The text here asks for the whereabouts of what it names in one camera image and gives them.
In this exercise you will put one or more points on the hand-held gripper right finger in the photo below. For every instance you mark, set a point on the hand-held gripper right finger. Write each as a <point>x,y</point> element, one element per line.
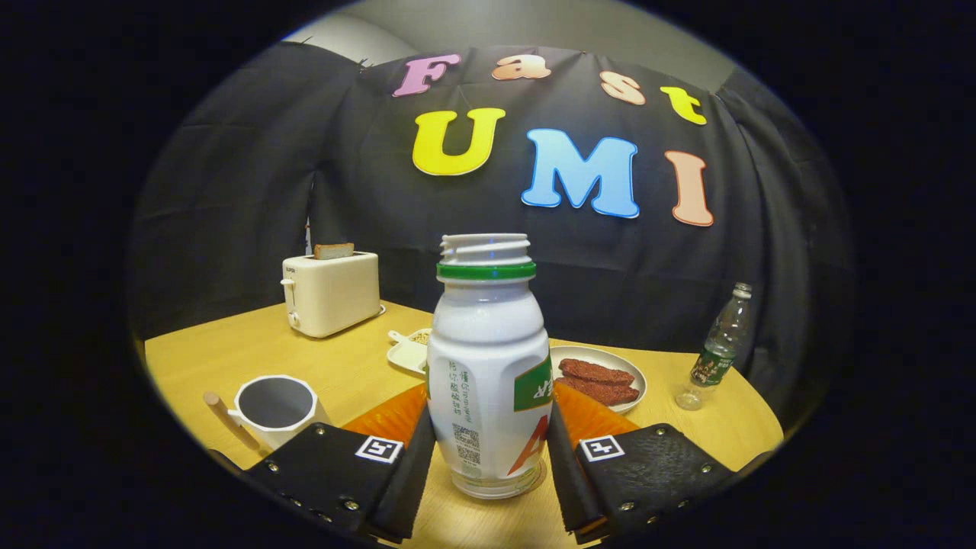
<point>564,473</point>

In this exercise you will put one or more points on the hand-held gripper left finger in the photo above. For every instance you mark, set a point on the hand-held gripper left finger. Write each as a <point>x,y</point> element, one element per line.
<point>412,480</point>

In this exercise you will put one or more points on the white juice bottle green label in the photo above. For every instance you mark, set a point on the white juice bottle green label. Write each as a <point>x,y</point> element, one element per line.
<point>488,343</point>

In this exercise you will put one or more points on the clear plastic water bottle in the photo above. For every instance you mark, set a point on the clear plastic water bottle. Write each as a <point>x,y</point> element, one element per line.
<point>720,343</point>

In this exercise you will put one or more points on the red meat strip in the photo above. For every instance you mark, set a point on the red meat strip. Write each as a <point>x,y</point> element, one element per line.
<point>610,393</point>
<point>595,372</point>

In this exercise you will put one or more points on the white round plate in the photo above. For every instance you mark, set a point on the white round plate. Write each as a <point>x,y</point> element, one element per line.
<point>587,352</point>

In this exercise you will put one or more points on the small white bean dish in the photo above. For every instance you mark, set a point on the small white bean dish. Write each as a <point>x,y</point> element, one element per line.
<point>408,354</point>

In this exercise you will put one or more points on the wooden table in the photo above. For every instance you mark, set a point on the wooden table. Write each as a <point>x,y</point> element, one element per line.
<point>343,366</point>

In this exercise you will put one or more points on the cream toaster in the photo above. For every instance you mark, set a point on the cream toaster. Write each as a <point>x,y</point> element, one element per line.
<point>335,297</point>

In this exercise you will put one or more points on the bread slice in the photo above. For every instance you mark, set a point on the bread slice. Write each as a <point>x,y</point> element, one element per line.
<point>334,252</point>

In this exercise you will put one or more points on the black backdrop cloth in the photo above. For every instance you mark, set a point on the black backdrop cloth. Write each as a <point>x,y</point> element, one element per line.
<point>381,198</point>

